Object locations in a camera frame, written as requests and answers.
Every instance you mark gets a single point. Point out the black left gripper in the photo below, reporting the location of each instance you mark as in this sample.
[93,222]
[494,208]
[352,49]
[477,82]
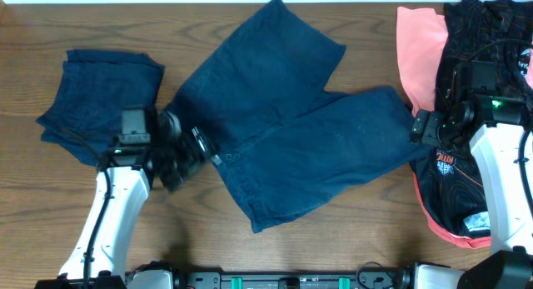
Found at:
[192,159]

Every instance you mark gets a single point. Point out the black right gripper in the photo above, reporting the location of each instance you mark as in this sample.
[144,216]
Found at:
[430,136]

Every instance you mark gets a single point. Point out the navy blue shorts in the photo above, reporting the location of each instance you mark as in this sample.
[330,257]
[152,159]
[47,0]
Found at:
[285,145]

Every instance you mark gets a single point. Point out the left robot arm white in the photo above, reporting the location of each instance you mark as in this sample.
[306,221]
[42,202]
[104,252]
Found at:
[150,145]

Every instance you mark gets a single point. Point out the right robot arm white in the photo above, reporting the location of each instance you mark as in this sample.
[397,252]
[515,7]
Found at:
[497,132]

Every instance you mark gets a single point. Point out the pink garment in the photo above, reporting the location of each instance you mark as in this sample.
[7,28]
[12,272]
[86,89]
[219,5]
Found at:
[420,56]

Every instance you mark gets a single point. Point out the black patterned shirt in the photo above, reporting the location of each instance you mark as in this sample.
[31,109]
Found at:
[500,32]

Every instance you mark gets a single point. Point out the folded navy shorts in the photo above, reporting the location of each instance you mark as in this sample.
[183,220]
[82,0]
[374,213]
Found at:
[96,85]

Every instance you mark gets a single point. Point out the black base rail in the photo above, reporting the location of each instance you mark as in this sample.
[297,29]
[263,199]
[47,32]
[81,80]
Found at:
[371,275]

